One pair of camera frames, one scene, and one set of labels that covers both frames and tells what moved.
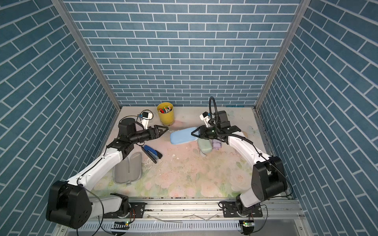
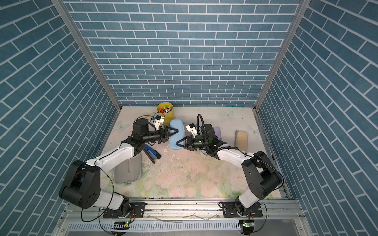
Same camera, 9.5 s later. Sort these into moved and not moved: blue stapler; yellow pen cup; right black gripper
Moved: right black gripper
Not moved: blue stapler; yellow pen cup
